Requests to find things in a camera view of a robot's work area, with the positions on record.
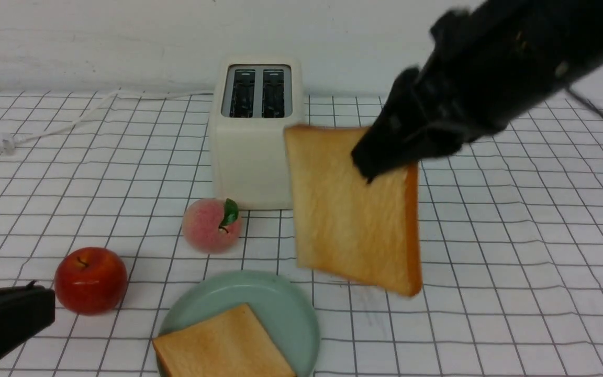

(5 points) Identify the red apple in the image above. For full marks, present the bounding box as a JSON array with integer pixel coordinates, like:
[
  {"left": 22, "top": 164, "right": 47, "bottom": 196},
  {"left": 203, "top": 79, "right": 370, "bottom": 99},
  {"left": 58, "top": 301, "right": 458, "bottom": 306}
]
[{"left": 53, "top": 247, "right": 128, "bottom": 316}]

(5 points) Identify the pink peach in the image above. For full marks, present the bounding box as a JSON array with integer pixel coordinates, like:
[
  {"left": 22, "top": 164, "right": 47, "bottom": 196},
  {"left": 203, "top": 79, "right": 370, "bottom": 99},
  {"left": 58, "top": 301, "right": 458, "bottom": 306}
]
[{"left": 181, "top": 198, "right": 242, "bottom": 253}]

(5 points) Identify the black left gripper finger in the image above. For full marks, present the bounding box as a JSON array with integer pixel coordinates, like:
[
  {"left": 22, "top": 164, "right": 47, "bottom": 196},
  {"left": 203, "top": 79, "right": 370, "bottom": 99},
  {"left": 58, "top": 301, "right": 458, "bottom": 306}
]
[{"left": 0, "top": 281, "right": 55, "bottom": 359}]

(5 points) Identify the white checkered tablecloth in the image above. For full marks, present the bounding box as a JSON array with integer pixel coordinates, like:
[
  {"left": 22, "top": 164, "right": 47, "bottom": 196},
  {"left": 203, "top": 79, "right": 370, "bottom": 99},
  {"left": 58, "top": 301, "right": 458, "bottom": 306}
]
[{"left": 0, "top": 92, "right": 603, "bottom": 376}]

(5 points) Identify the mint green plate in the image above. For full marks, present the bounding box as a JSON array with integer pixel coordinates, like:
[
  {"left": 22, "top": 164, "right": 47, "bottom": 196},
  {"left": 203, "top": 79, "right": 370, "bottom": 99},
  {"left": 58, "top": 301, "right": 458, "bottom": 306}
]
[{"left": 158, "top": 270, "right": 321, "bottom": 376}]

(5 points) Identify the white toaster power cord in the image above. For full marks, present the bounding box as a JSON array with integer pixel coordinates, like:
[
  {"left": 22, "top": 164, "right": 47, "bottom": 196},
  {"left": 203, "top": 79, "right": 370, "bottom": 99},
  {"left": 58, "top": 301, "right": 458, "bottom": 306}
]
[{"left": 0, "top": 89, "right": 214, "bottom": 156}]

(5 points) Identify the toasted bread slice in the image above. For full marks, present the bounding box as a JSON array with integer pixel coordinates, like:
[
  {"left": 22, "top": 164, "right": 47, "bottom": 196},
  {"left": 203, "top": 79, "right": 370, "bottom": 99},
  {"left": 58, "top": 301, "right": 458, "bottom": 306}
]
[
  {"left": 152, "top": 304, "right": 296, "bottom": 376},
  {"left": 283, "top": 124, "right": 422, "bottom": 297}
]

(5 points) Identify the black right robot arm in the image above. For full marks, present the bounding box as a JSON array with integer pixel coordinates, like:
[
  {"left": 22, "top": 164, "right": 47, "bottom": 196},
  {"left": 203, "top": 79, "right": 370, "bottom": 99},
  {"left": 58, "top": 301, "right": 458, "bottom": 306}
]
[{"left": 351, "top": 1, "right": 603, "bottom": 181}]

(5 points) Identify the cream white toaster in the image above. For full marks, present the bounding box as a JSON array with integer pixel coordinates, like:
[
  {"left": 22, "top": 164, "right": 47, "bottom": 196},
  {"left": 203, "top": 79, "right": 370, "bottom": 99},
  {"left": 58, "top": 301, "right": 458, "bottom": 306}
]
[{"left": 207, "top": 55, "right": 306, "bottom": 210}]

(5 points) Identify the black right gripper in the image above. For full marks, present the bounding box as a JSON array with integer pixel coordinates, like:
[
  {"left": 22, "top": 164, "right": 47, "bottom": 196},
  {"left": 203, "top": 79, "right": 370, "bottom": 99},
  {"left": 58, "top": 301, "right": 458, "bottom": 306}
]
[{"left": 351, "top": 8, "right": 538, "bottom": 185}]

